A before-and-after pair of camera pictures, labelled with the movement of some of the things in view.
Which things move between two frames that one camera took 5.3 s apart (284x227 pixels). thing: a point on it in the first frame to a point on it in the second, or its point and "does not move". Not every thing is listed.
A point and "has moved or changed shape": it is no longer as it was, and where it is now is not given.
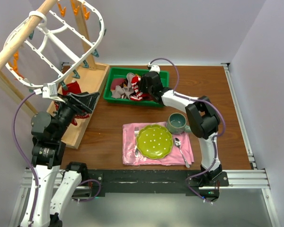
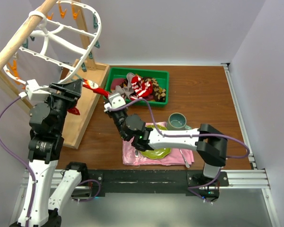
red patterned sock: (72, 87) has moved or changed shape
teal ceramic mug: (176, 123) does not move
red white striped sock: (134, 81) does not move
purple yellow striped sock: (116, 82) does not move
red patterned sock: (73, 121) has moved or changed shape
